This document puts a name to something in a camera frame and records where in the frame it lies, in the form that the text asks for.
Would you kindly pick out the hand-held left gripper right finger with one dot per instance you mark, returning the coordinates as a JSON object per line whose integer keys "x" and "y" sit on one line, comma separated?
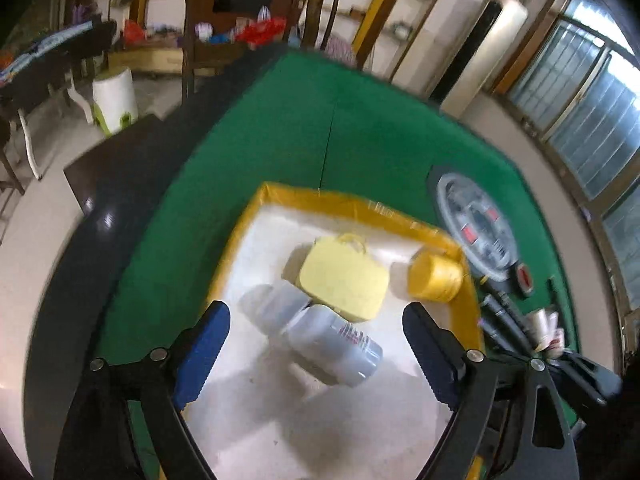
{"x": 425, "y": 345}

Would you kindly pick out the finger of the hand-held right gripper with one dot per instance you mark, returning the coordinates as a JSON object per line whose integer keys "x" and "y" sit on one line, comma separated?
{"x": 590, "y": 372}

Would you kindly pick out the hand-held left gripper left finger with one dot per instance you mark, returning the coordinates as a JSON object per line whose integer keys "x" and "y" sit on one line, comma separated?
{"x": 205, "y": 350}

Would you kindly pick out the white labelled bottle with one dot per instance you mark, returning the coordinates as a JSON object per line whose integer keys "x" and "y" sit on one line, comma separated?
{"x": 542, "y": 327}

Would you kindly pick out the black marker white print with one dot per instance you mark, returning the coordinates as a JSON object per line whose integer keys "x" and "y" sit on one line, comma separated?
{"x": 495, "y": 335}

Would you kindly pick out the translucent grey jar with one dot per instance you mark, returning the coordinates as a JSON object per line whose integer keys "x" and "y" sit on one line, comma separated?
{"x": 270, "y": 305}

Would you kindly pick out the yellow rimmed tray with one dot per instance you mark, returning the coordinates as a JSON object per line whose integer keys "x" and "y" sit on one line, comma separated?
{"x": 260, "y": 410}

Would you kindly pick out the black marker beige caps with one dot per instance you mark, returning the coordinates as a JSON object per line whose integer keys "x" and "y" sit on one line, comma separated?
{"x": 505, "y": 317}

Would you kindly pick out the translucent grey labelled bottle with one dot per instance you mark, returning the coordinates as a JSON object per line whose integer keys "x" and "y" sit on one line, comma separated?
{"x": 325, "y": 345}

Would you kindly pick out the yellow plastic cup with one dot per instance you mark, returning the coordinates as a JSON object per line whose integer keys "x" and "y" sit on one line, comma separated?
{"x": 435, "y": 277}

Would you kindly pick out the yellow sponge with loop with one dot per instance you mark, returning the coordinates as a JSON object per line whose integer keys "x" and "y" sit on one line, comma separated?
{"x": 345, "y": 280}

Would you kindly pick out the black round red button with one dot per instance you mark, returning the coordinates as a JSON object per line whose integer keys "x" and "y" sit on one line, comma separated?
{"x": 524, "y": 278}

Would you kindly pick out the dark low bench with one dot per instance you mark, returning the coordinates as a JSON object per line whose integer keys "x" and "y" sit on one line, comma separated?
{"x": 115, "y": 160}

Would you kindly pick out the white and green bin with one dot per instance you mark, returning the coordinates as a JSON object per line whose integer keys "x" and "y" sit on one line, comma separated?
{"x": 116, "y": 100}

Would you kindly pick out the white standing air conditioner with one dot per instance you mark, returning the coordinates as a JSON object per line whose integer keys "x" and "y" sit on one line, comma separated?
{"x": 480, "y": 55}

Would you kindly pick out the patterned cloth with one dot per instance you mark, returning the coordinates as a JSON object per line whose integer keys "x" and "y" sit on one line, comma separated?
{"x": 340, "y": 50}

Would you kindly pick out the dark wooden cabinet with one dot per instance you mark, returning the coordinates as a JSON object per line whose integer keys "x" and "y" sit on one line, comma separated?
{"x": 192, "y": 35}

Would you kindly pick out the dark side table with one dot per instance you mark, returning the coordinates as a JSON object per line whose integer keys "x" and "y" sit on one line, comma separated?
{"x": 35, "y": 80}

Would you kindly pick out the red plastic bag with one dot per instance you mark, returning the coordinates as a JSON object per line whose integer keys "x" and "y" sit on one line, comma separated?
{"x": 260, "y": 30}

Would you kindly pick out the dark wooden chair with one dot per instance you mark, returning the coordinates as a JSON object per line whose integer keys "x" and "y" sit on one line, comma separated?
{"x": 314, "y": 15}

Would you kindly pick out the window with metal frame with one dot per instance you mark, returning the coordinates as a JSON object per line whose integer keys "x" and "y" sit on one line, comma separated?
{"x": 590, "y": 110}

